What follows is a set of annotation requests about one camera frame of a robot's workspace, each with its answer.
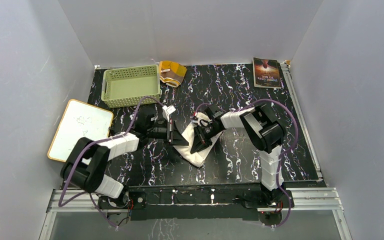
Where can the yellow brown folded cloth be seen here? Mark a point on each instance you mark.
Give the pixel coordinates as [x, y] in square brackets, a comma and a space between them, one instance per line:
[171, 73]

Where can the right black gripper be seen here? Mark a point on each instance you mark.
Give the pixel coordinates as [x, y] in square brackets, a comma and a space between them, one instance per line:
[200, 142]

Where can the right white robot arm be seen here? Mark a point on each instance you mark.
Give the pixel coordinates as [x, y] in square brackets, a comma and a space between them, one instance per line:
[263, 129]

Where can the whiteboard with yellow frame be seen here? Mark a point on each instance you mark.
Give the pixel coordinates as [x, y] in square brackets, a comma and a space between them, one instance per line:
[79, 120]

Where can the book with dark cover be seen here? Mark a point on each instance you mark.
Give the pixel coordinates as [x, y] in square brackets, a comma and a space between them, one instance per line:
[266, 73]

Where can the green plastic basket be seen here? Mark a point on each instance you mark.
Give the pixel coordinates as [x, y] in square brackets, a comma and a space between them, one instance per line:
[125, 87]

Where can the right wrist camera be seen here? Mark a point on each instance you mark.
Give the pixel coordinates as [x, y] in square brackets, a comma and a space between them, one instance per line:
[200, 119]

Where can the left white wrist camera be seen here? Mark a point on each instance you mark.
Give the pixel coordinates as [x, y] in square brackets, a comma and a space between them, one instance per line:
[167, 111]

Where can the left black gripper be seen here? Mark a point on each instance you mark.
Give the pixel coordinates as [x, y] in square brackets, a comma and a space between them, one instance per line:
[177, 139]

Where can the aluminium frame rail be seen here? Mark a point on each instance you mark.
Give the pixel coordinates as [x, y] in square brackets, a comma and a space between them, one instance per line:
[299, 199]

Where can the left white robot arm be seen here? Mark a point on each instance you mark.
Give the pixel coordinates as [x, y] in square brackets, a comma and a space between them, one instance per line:
[86, 165]

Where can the white towel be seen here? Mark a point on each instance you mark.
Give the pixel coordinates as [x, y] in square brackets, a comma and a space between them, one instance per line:
[195, 153]

